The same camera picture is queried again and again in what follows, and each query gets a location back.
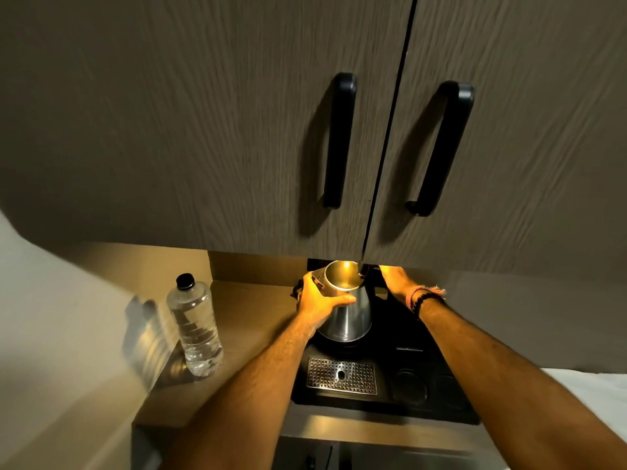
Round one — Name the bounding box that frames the person's left hand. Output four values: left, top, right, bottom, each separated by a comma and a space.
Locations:
296, 271, 357, 331

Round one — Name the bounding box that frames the person's right hand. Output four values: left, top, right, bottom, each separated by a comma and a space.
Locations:
378, 265, 421, 307

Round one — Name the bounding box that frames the stainless steel electric kettle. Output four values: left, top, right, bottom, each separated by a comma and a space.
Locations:
311, 260, 374, 343

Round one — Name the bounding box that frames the person's left forearm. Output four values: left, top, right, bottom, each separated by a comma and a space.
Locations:
158, 315, 319, 470

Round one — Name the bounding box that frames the person's right forearm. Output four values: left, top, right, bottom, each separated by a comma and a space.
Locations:
415, 297, 627, 470

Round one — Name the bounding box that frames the perforated metal drip grate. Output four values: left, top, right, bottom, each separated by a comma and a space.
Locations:
306, 356, 379, 396

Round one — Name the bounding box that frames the black coffee station tray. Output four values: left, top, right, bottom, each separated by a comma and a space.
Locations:
291, 261, 481, 426

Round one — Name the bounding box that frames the clear plastic water bottle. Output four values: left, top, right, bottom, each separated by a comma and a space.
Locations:
166, 273, 224, 378

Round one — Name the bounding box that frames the wooden cabinet door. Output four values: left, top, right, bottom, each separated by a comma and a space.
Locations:
0, 0, 416, 262
362, 0, 627, 282

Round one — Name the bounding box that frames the white cloth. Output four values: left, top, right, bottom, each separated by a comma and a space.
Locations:
539, 368, 627, 448

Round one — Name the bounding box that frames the pink thread bracelet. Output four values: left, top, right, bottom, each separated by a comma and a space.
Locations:
406, 286, 447, 309

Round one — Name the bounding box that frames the black beaded bracelet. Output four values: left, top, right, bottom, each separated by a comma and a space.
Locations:
411, 291, 447, 319

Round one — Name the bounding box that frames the black cabinet handle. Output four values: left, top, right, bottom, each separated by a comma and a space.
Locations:
405, 81, 475, 217
322, 72, 358, 210

